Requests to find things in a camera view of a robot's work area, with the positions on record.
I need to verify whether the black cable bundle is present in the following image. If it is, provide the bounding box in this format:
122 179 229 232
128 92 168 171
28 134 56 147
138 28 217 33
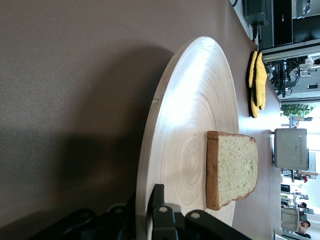
266 58 302 97

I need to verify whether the seated person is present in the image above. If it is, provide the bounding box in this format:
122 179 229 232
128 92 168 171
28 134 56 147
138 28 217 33
296 219 313 240

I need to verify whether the round wooden plate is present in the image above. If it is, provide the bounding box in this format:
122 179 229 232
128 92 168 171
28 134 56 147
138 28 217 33
134 36 240 240

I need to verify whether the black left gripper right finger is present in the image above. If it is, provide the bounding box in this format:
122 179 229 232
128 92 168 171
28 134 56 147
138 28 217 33
146 183 242 240

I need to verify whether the chrome two-slot toaster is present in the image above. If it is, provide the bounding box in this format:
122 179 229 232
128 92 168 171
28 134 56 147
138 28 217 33
273 128 309 169

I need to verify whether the slice of brown bread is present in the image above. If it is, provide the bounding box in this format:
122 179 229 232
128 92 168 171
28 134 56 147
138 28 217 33
205 130 259 211

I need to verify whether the aluminium frame bar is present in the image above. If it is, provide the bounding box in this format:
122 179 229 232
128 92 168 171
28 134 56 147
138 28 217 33
262 43 320 62

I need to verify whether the grey office chair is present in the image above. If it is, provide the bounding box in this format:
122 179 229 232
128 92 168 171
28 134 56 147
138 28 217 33
281 207 300 232

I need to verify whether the green potted plant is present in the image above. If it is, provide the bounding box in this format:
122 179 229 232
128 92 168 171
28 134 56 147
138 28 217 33
281 103 316 118

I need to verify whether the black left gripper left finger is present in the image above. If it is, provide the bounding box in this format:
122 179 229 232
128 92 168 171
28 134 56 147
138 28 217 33
29 191 138 240

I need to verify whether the grey metal computer case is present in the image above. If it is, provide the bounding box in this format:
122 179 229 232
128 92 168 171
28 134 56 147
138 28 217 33
242 0 276 50

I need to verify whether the black computer monitor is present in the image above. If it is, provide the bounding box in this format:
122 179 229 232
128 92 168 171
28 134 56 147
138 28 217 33
273 0 294 47

